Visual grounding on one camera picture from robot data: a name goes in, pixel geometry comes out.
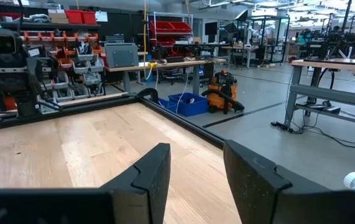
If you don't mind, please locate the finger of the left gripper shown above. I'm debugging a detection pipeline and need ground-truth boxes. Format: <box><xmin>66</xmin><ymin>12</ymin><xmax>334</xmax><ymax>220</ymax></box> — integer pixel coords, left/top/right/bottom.
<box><xmin>27</xmin><ymin>93</ymin><xmax>40</xmax><ymax>118</ymax></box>
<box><xmin>17</xmin><ymin>93</ymin><xmax>29</xmax><ymax>118</ymax></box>

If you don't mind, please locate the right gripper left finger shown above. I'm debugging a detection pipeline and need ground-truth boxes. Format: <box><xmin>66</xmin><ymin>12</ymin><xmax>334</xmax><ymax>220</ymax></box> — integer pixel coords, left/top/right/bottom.
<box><xmin>0</xmin><ymin>142</ymin><xmax>172</xmax><ymax>224</ymax></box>

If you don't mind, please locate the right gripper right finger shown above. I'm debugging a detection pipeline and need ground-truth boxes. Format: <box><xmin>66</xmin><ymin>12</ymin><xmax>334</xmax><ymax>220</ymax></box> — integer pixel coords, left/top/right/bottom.
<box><xmin>223</xmin><ymin>139</ymin><xmax>355</xmax><ymax>224</ymax></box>

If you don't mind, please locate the shelf of small parts bins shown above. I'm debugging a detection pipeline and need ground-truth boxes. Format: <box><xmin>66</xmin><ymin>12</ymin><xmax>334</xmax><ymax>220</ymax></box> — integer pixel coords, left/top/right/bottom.
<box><xmin>18</xmin><ymin>21</ymin><xmax>107</xmax><ymax>105</ymax></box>

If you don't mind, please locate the black power strip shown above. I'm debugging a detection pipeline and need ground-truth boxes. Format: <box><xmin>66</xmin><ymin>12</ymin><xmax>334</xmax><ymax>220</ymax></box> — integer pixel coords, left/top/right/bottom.
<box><xmin>270</xmin><ymin>120</ymin><xmax>295</xmax><ymax>134</ymax></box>

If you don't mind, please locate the cardboard box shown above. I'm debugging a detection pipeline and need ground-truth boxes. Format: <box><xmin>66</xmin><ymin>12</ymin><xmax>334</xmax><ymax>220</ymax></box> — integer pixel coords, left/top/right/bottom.
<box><xmin>48</xmin><ymin>11</ymin><xmax>70</xmax><ymax>24</ymax></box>

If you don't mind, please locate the red storage bin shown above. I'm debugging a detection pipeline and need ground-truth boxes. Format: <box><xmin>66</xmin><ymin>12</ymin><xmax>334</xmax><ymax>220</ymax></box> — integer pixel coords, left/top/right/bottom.
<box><xmin>65</xmin><ymin>9</ymin><xmax>83</xmax><ymax>25</ymax></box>
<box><xmin>81</xmin><ymin>11</ymin><xmax>98</xmax><ymax>26</ymax></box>

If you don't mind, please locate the grey equipment case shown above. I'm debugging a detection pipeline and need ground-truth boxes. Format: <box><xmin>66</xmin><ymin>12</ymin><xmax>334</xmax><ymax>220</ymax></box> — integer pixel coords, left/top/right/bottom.
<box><xmin>104</xmin><ymin>42</ymin><xmax>140</xmax><ymax>69</ymax></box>

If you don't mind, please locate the grey-legged workbench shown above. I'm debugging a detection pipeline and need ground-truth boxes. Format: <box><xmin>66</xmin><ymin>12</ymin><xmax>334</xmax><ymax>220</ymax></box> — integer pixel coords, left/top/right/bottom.
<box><xmin>284</xmin><ymin>57</ymin><xmax>355</xmax><ymax>131</ymax></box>

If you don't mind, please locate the blue storage bin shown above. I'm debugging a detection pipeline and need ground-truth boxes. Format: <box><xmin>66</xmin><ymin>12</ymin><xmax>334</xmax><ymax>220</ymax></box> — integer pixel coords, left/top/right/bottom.
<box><xmin>168</xmin><ymin>92</ymin><xmax>210</xmax><ymax>118</ymax></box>
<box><xmin>157</xmin><ymin>98</ymin><xmax>178</xmax><ymax>113</ymax></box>

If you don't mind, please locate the orange shop vacuum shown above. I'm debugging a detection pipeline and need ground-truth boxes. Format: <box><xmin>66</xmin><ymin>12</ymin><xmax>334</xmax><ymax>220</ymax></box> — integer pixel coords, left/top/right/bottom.
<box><xmin>201</xmin><ymin>69</ymin><xmax>246</xmax><ymax>115</ymax></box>

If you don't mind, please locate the wooden workbench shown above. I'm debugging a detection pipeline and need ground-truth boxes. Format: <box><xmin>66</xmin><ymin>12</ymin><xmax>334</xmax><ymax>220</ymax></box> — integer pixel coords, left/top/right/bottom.
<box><xmin>104</xmin><ymin>57</ymin><xmax>228</xmax><ymax>94</ymax></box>

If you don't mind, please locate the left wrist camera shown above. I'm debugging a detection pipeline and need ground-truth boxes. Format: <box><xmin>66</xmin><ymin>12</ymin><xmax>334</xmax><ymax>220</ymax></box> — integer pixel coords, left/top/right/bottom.
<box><xmin>0</xmin><ymin>27</ymin><xmax>19</xmax><ymax>60</ymax></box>

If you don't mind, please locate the yellow hanging power cord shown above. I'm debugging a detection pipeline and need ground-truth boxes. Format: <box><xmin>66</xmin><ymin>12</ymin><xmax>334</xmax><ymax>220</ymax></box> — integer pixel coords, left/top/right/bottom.
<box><xmin>142</xmin><ymin>0</ymin><xmax>159</xmax><ymax>80</ymax></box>

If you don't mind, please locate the wire rack with red bins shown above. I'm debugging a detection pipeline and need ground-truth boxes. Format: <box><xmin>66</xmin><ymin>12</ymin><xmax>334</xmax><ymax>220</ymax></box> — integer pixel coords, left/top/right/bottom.
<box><xmin>147</xmin><ymin>11</ymin><xmax>194</xmax><ymax>60</ymax></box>

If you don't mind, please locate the background robot cell frame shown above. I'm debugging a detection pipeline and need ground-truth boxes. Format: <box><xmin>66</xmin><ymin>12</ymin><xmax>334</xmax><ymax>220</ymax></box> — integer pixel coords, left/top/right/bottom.
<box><xmin>247</xmin><ymin>15</ymin><xmax>290</xmax><ymax>68</ymax></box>

